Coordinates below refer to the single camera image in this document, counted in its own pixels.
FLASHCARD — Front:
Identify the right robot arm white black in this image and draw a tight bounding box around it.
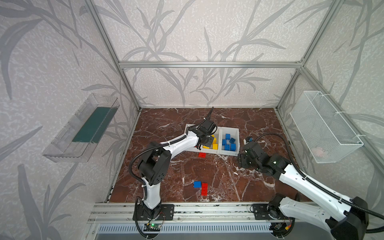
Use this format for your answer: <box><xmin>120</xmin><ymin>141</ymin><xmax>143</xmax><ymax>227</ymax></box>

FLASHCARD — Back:
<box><xmin>238</xmin><ymin>137</ymin><xmax>384</xmax><ymax>240</ymax></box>

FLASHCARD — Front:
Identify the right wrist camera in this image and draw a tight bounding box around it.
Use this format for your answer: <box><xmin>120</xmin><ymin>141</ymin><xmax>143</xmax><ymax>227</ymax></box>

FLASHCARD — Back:
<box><xmin>244</xmin><ymin>136</ymin><xmax>254</xmax><ymax>145</ymax></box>

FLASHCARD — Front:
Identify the pink object in basket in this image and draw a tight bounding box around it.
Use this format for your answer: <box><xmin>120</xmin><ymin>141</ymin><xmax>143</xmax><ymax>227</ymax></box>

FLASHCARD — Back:
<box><xmin>312</xmin><ymin>147</ymin><xmax>326</xmax><ymax>158</ymax></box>

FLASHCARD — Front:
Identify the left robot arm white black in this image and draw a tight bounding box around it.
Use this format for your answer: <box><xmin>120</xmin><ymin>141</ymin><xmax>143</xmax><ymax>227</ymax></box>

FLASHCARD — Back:
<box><xmin>129</xmin><ymin>108</ymin><xmax>218</xmax><ymax>214</ymax></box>

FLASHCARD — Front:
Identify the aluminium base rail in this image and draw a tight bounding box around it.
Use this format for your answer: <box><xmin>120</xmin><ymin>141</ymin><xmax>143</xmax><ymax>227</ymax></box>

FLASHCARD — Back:
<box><xmin>88</xmin><ymin>201</ymin><xmax>330</xmax><ymax>224</ymax></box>

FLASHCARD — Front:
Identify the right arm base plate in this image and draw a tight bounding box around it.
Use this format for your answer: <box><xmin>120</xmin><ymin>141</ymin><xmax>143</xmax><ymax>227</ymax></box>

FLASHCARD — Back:
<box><xmin>250</xmin><ymin>204</ymin><xmax>281</xmax><ymax>220</ymax></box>

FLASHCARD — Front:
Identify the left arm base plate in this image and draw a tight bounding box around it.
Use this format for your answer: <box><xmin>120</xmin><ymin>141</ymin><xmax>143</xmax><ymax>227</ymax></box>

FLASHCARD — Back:
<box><xmin>133</xmin><ymin>204</ymin><xmax>175</xmax><ymax>221</ymax></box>

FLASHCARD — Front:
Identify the white three-compartment sorting bin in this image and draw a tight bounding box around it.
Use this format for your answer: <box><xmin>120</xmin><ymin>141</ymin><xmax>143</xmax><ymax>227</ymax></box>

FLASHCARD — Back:
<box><xmin>187</xmin><ymin>127</ymin><xmax>240</xmax><ymax>157</ymax></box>

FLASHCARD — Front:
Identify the white wire mesh basket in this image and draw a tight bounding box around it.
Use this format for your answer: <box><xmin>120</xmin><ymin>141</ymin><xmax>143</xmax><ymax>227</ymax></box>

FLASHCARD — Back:
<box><xmin>290</xmin><ymin>91</ymin><xmax>364</xmax><ymax>164</ymax></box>

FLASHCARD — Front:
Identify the clear plastic wall tray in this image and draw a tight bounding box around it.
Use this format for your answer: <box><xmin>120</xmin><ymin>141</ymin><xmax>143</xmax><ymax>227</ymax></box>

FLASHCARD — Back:
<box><xmin>43</xmin><ymin>94</ymin><xmax>120</xmax><ymax>163</ymax></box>

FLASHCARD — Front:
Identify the right controller wiring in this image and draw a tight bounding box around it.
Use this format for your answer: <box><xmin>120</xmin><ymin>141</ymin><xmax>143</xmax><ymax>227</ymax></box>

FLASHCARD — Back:
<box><xmin>269</xmin><ymin>221</ymin><xmax>293</xmax><ymax>233</ymax></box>

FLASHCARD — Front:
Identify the left controller board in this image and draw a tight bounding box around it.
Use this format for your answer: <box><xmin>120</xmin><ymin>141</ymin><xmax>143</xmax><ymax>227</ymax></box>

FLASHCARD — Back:
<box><xmin>143</xmin><ymin>223</ymin><xmax>163</xmax><ymax>232</ymax></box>

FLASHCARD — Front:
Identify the long red lego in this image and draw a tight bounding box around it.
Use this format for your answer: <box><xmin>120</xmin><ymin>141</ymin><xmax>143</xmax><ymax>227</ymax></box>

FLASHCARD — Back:
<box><xmin>201</xmin><ymin>183</ymin><xmax>208</xmax><ymax>196</ymax></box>

